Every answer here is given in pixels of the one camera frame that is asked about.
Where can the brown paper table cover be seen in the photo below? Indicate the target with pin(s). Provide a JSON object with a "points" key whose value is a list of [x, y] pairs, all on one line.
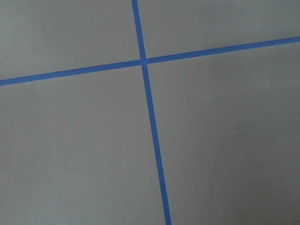
{"points": [[149, 112]]}

